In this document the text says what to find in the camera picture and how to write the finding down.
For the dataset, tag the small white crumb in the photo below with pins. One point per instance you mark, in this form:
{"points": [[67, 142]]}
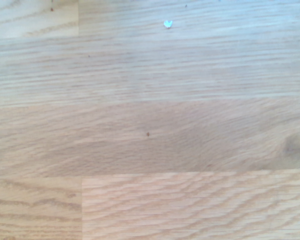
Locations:
{"points": [[167, 24]]}

